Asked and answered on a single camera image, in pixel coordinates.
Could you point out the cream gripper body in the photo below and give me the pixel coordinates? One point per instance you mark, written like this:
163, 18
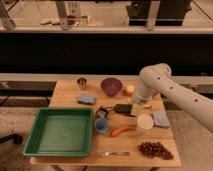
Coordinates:
137, 109

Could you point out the black rectangular eraser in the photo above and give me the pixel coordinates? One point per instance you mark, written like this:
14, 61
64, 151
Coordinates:
123, 106

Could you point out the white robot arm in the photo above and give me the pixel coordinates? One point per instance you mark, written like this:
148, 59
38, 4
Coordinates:
157, 79

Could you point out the blue plastic cup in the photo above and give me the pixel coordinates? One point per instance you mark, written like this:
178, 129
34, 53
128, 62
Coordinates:
101, 125

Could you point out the small metal cup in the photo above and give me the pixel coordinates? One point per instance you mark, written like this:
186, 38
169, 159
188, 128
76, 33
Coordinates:
82, 83

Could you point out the yellow tongs tool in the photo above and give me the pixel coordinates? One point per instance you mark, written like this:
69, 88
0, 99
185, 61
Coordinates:
147, 107

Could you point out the blue scrub cloth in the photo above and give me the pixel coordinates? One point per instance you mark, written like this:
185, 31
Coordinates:
160, 119

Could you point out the orange carrot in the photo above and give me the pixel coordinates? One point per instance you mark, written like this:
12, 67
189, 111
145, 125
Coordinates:
122, 129

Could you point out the purple bowl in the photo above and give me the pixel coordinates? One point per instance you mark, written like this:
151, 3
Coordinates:
111, 86

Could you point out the black binder clip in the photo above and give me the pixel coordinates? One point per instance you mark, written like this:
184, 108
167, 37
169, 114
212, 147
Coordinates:
102, 112

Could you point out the bunch of dark grapes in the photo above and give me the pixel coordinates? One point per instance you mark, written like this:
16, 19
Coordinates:
155, 149

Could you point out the blue sponge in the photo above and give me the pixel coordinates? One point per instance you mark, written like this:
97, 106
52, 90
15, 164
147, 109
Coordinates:
86, 99

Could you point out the silver fork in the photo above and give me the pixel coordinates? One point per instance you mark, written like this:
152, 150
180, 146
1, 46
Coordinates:
106, 153

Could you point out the green plastic tray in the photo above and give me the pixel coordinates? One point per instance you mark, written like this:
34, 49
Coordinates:
60, 132

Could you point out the black handled utensil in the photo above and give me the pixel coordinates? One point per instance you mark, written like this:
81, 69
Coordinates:
126, 114

